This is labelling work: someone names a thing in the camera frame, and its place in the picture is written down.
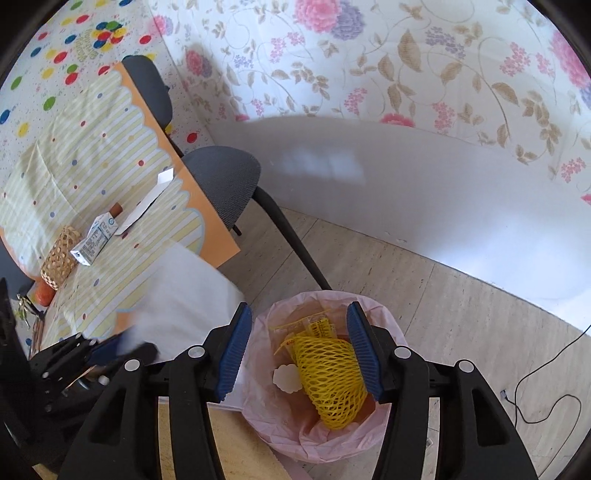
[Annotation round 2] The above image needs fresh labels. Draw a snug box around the white foam block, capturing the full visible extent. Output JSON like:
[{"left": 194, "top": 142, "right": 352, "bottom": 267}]
[{"left": 117, "top": 242, "right": 247, "bottom": 365}]

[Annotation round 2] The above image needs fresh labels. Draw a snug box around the grey padded chair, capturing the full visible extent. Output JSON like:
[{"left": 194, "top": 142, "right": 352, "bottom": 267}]
[{"left": 121, "top": 54, "right": 332, "bottom": 292}]

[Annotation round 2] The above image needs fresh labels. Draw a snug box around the white paper sheet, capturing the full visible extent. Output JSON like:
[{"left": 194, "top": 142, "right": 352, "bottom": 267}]
[{"left": 115, "top": 170, "right": 175, "bottom": 236}]

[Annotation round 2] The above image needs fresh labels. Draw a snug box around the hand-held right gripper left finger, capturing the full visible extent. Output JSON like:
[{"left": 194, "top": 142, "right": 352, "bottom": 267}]
[{"left": 58, "top": 302, "right": 253, "bottom": 480}]

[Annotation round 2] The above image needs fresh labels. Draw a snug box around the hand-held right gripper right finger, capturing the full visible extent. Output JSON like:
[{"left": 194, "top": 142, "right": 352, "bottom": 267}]
[{"left": 346, "top": 302, "right": 539, "bottom": 480}]

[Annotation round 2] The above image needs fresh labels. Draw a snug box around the metal key clip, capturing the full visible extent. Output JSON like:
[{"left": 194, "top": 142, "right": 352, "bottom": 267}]
[{"left": 16, "top": 293, "right": 44, "bottom": 325}]

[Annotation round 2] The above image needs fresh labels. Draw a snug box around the white scalloped foam piece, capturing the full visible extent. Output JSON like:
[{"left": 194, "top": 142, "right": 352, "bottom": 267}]
[{"left": 272, "top": 364, "right": 302, "bottom": 394}]

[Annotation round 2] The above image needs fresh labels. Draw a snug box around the black floor cable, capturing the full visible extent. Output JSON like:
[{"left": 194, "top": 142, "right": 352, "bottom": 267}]
[{"left": 501, "top": 323, "right": 591, "bottom": 425}]

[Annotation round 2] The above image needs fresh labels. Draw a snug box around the small milk carton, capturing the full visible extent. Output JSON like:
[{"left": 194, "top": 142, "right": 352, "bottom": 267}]
[{"left": 70, "top": 215, "right": 120, "bottom": 267}]

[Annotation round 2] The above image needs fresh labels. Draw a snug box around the yellow snack packet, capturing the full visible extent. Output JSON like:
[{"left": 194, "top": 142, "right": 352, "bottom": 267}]
[{"left": 270, "top": 322, "right": 306, "bottom": 357}]

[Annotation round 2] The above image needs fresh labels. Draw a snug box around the floral print wall cloth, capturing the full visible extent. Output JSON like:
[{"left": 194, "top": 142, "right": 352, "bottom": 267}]
[{"left": 148, "top": 0, "right": 591, "bottom": 208}]

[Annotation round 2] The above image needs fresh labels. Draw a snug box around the yellow foam fruit net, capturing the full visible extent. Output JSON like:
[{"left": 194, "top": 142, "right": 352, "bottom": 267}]
[{"left": 284, "top": 335, "right": 370, "bottom": 431}]

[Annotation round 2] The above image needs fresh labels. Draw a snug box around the balloon print wall cloth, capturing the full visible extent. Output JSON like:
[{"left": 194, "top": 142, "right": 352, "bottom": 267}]
[{"left": 0, "top": 0, "right": 213, "bottom": 158}]

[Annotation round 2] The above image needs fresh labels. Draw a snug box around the clear wrapper with yellow label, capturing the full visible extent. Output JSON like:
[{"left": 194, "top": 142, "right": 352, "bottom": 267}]
[{"left": 302, "top": 315, "right": 343, "bottom": 341}]

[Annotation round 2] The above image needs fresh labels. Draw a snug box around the woven bamboo basket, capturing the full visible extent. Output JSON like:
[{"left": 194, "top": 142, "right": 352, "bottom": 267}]
[{"left": 41, "top": 226, "right": 83, "bottom": 291}]

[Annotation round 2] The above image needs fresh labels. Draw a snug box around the trash bin with pink bag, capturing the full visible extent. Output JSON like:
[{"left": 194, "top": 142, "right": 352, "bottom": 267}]
[{"left": 241, "top": 290, "right": 411, "bottom": 464}]

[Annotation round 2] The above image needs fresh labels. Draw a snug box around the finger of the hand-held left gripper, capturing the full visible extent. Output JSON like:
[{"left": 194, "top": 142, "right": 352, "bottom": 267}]
[
  {"left": 28, "top": 333, "right": 124, "bottom": 371},
  {"left": 69, "top": 340, "right": 160, "bottom": 402}
]

